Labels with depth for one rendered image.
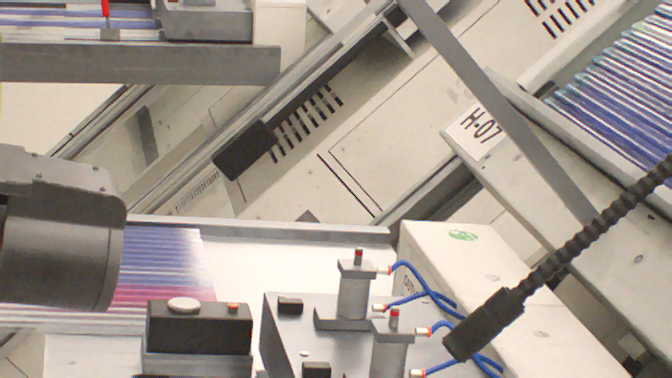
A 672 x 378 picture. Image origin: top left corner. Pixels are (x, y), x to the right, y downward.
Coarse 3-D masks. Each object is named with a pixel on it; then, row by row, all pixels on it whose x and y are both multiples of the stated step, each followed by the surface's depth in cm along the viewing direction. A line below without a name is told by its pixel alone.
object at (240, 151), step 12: (252, 120) 90; (240, 132) 89; (252, 132) 89; (264, 132) 89; (228, 144) 89; (240, 144) 89; (252, 144) 89; (264, 144) 89; (216, 156) 89; (228, 156) 89; (240, 156) 89; (252, 156) 90; (228, 168) 89; (240, 168) 90
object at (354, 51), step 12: (384, 24) 89; (372, 36) 89; (360, 48) 89; (348, 60) 89; (324, 72) 89; (336, 72) 89; (312, 84) 89; (324, 84) 89; (300, 96) 89; (288, 108) 89; (276, 120) 89
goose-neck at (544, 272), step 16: (656, 176) 66; (624, 192) 67; (640, 192) 66; (608, 208) 67; (624, 208) 66; (592, 224) 66; (608, 224) 66; (576, 240) 66; (592, 240) 67; (560, 256) 66; (576, 256) 67; (544, 272) 66; (512, 288) 67; (528, 288) 67
